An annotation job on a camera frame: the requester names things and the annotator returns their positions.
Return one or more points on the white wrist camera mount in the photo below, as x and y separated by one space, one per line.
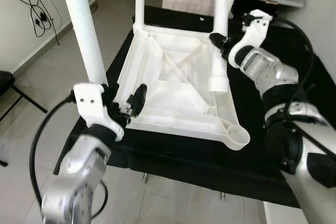
257 30
89 100

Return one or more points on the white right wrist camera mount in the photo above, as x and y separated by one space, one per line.
257 30

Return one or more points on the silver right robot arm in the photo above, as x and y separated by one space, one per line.
268 72

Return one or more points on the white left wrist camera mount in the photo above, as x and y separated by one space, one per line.
89 100

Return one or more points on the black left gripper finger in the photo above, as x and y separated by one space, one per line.
139 97

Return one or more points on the black chair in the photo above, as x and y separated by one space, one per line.
8 82

